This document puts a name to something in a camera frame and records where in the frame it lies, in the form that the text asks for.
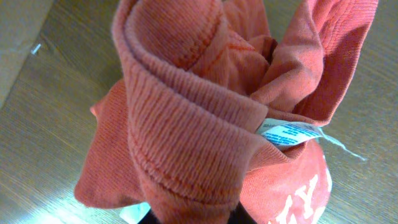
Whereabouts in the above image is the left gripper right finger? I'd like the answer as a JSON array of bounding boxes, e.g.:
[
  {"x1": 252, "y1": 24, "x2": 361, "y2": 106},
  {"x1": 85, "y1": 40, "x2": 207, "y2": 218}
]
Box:
[{"x1": 228, "y1": 202, "x2": 256, "y2": 224}]

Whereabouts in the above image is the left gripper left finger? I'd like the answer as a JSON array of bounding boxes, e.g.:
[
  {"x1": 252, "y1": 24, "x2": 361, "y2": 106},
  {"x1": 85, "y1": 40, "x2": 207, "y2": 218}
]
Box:
[{"x1": 138, "y1": 210, "x2": 160, "y2": 224}]

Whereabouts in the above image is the red printed t-shirt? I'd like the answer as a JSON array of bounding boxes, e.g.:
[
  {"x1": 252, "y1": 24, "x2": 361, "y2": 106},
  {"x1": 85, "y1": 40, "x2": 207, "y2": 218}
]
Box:
[{"x1": 74, "y1": 0, "x2": 378, "y2": 223}]

